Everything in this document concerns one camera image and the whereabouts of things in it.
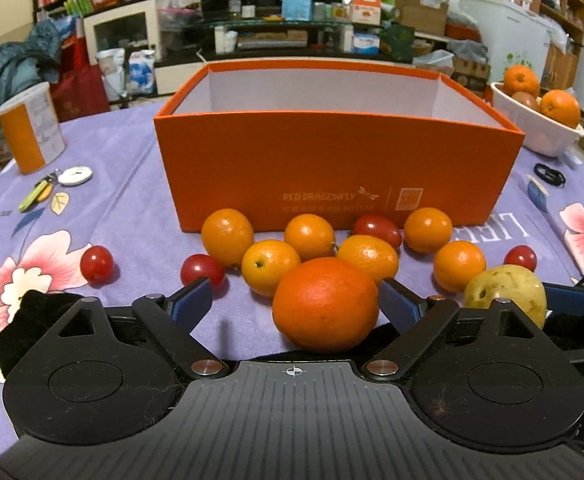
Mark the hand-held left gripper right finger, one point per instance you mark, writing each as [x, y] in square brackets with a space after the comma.
[402, 304]

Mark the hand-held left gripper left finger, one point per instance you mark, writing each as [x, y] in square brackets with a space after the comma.
[194, 300]

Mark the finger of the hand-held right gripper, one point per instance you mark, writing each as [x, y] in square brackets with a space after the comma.
[569, 296]

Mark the red cherry tomato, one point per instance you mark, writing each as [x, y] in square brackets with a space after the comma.
[200, 269]
[96, 264]
[521, 258]
[378, 230]

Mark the small orange kumquat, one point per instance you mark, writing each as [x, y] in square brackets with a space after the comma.
[310, 236]
[227, 236]
[271, 267]
[427, 230]
[459, 266]
[367, 256]

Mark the yellow passion fruit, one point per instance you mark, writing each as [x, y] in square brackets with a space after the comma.
[509, 285]

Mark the large orange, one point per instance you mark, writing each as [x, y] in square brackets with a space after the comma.
[326, 305]

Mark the orange cardboard box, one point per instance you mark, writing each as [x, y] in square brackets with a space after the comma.
[272, 170]

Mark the dark cloth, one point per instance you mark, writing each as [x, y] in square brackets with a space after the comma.
[21, 325]
[564, 332]

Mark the purple floral tablecloth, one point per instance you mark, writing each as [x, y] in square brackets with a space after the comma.
[136, 170]

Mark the white plastic basket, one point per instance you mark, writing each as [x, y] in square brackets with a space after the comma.
[537, 130]

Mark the white round tag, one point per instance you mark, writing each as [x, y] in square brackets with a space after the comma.
[76, 176]

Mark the orange with green stem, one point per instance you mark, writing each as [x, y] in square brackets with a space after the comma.
[561, 107]
[521, 80]

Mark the reddish brown fruit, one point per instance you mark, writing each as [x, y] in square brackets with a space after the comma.
[524, 101]

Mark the blue white bag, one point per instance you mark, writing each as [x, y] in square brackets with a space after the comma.
[142, 72]

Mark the orange white canister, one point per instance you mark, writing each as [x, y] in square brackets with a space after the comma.
[31, 130]

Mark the white sack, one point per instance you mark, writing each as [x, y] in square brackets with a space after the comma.
[110, 72]

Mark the red shopping bag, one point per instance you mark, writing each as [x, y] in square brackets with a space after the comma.
[79, 85]

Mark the dark green bag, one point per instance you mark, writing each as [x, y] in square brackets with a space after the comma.
[397, 42]

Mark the white chest freezer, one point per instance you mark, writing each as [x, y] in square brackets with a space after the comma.
[507, 30]

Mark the blue white tissue box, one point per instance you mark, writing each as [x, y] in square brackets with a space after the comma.
[367, 43]

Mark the wooden shelf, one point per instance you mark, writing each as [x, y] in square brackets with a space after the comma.
[567, 10]

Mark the white black television stand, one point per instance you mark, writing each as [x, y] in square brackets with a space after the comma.
[272, 42]

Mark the white glass door cabinet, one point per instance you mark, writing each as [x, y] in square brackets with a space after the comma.
[121, 30]

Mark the teal padded jacket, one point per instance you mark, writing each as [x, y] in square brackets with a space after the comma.
[16, 75]

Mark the brown cardboard box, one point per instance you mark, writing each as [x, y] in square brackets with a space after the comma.
[422, 15]

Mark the orange white carton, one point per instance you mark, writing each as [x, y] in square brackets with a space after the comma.
[366, 7]

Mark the blue paper packet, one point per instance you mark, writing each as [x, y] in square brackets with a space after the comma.
[298, 0]

